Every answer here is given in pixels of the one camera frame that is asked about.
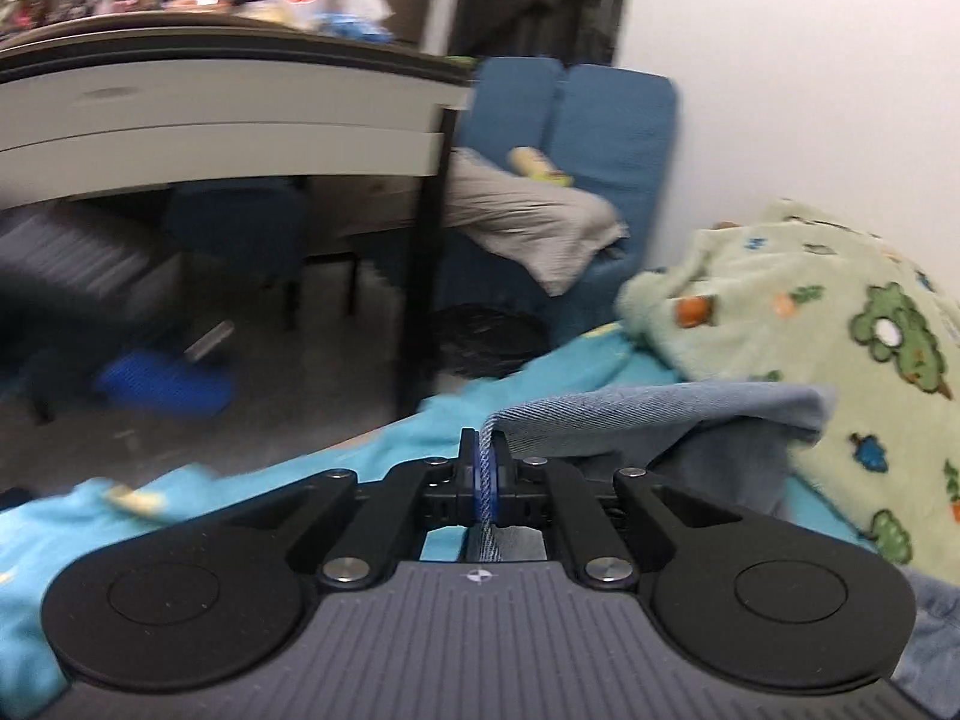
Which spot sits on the white desk with black legs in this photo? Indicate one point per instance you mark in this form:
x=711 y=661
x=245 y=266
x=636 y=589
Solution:
x=225 y=112

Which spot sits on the green printed fleece blanket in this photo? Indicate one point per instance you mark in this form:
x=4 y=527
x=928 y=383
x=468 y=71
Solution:
x=810 y=300

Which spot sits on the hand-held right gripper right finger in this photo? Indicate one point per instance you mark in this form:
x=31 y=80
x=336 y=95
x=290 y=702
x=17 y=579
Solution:
x=504 y=487

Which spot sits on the yellow plush toy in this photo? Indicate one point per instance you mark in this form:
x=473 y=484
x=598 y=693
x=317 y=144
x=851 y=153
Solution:
x=534 y=165

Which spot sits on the white tissue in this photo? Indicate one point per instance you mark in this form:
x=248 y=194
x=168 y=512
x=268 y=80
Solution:
x=364 y=0

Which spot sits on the dark blue mattress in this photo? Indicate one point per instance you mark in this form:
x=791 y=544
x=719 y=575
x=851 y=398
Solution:
x=615 y=135

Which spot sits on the black trash bin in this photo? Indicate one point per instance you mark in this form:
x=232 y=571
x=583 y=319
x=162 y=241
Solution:
x=487 y=345

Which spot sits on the beige cloth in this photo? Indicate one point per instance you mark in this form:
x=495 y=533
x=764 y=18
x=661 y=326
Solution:
x=517 y=217

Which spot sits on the blue plastic bag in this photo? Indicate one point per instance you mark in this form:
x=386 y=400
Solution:
x=356 y=26

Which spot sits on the blue chair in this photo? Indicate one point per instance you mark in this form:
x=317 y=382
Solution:
x=240 y=225

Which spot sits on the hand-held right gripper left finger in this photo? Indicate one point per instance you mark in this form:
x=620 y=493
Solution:
x=469 y=476

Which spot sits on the turquoise bed sheet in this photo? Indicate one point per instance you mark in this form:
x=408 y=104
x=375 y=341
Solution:
x=247 y=487

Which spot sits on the blue slipper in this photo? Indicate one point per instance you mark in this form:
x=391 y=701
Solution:
x=161 y=386

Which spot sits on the blue denim jeans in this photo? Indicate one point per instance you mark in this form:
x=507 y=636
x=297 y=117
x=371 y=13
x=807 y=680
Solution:
x=637 y=420

